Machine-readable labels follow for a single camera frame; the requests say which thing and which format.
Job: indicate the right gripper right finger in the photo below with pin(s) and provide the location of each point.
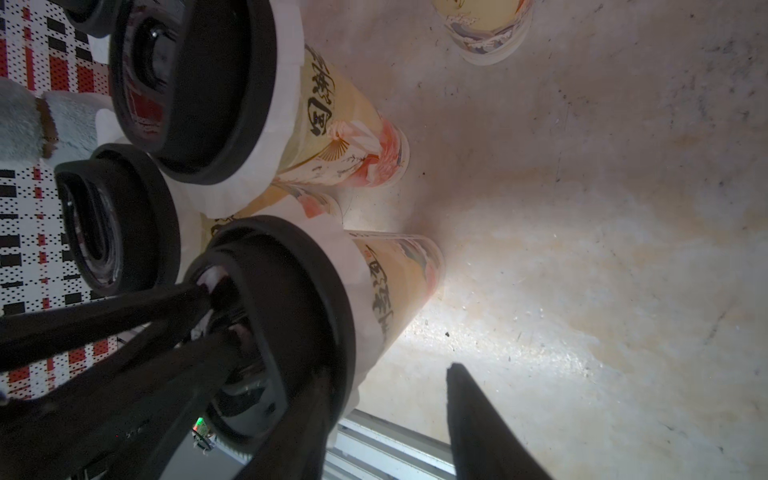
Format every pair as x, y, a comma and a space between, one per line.
482, 445

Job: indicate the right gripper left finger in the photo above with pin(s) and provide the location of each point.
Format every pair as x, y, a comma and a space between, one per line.
296, 447

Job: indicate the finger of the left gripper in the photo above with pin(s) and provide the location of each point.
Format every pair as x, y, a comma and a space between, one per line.
134, 421
30, 337

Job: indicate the paper milk tea cup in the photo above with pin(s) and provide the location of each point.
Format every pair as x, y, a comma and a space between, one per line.
340, 139
486, 32

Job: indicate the grey plush toy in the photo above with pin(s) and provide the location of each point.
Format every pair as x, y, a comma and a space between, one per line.
52, 128

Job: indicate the black lid front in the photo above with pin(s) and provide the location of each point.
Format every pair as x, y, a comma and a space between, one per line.
120, 220

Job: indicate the black cup lid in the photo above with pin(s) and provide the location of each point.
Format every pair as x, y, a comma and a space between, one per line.
96, 18

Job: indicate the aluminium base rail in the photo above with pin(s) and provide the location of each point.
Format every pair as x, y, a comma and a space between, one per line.
362, 446

